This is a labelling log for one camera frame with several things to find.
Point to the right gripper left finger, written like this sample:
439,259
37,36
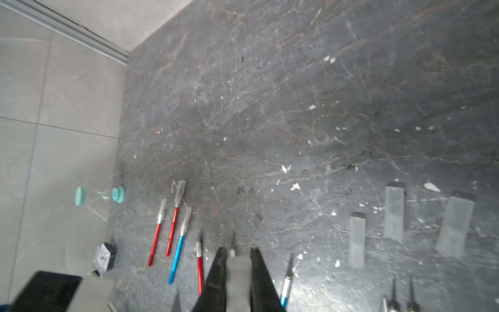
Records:
214,293

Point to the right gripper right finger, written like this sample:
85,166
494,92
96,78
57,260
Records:
263,294

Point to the blue carving knife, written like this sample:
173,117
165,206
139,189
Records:
393,305
412,304
287,284
184,229

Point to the clear knife cap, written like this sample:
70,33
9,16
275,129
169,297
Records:
238,284
456,222
394,211
356,254

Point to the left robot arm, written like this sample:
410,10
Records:
50,291

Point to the teal hourglass timer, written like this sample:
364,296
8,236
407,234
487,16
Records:
88,196

